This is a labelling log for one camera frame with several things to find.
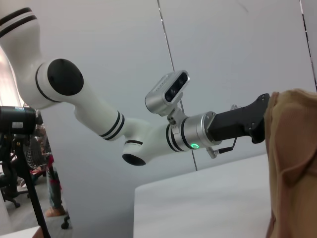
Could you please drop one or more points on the white low cabinet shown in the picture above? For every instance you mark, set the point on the white low cabinet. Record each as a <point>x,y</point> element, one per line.
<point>15,234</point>

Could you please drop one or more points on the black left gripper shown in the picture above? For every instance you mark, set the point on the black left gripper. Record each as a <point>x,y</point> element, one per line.
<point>235,124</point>

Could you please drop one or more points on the silver left wrist depth camera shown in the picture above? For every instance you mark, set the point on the silver left wrist depth camera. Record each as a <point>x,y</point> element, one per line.
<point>161,96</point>

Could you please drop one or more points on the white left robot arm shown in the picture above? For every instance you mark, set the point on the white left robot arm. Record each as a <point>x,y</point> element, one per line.
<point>94,106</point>

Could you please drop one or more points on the black chair caster wheel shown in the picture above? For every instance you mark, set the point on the black chair caster wheel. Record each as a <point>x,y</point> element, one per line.
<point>65,223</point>

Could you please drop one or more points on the person in colourful trousers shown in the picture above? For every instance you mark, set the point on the person in colourful trousers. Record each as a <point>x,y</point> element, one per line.
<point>55,193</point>

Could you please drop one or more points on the khaki canvas food bag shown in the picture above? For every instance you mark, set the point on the khaki canvas food bag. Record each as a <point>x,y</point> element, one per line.
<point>292,148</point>

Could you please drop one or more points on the black cylindrical camera device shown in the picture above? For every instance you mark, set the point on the black cylindrical camera device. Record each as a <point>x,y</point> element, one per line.
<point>17,120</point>

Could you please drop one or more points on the black tripod stand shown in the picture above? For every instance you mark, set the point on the black tripod stand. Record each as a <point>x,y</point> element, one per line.
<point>34,198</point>

